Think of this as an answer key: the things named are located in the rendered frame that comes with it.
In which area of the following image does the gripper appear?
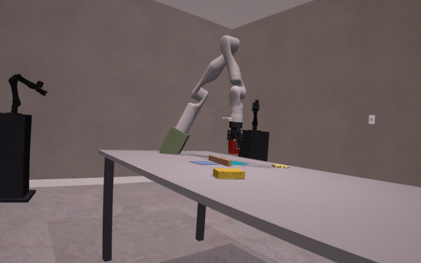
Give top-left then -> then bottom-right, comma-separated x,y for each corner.
226,122 -> 245,144

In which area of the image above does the black stand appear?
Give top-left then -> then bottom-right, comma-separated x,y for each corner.
0,112 -> 37,203
238,129 -> 270,162

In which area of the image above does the thick yellow sponge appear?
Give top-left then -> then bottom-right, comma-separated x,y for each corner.
212,167 -> 246,181

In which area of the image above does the grey table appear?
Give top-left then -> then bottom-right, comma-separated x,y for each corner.
98,149 -> 421,263

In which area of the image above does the brown wooden rail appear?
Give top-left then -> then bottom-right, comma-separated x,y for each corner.
208,154 -> 232,167

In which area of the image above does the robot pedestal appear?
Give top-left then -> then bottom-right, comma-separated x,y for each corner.
159,126 -> 190,156

